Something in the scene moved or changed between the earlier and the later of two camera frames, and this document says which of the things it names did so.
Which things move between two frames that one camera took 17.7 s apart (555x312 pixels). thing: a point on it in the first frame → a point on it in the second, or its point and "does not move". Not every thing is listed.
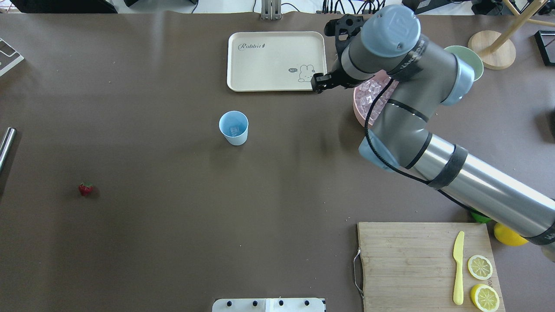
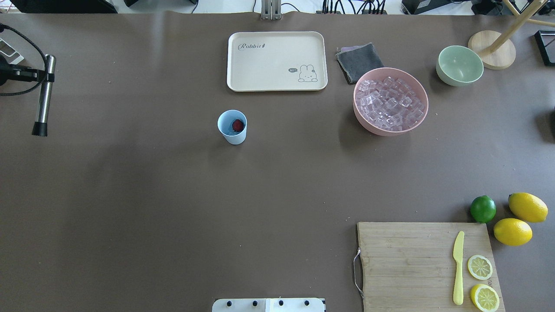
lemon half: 484,298 does not move
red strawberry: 86,188 → 237,125
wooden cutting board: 409,267 does not move
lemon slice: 480,267 does not move
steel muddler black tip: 6,147 → 40,128
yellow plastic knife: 458,295 does not move
